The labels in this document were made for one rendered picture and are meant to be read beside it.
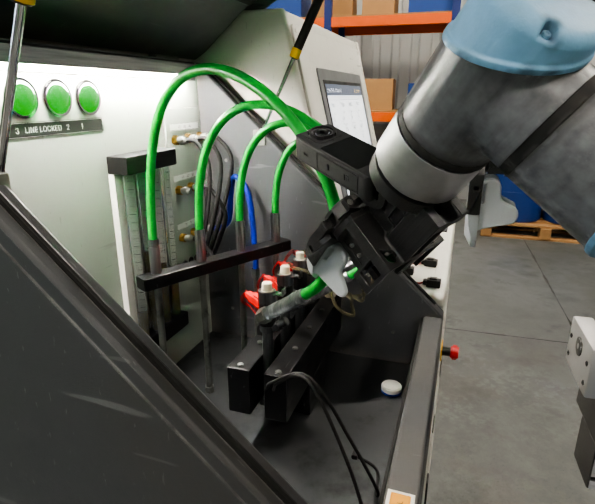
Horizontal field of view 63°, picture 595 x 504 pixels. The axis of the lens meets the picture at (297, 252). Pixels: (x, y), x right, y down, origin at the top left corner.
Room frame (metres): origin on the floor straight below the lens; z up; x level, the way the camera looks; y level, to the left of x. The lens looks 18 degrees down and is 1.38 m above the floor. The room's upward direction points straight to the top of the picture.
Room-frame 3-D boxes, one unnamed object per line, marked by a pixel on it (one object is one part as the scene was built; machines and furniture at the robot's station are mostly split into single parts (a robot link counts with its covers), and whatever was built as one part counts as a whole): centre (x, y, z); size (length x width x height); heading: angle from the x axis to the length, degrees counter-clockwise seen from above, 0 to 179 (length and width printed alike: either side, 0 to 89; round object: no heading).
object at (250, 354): (0.81, 0.01, 0.91); 0.34 x 0.10 x 0.15; 161
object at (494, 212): (0.58, -0.24, 1.24); 0.06 x 0.03 x 0.09; 71
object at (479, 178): (0.58, -0.22, 1.29); 0.05 x 0.02 x 0.09; 161
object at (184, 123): (1.01, 0.22, 1.20); 0.13 x 0.03 x 0.31; 161
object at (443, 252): (1.31, -0.32, 0.97); 0.70 x 0.22 x 0.03; 161
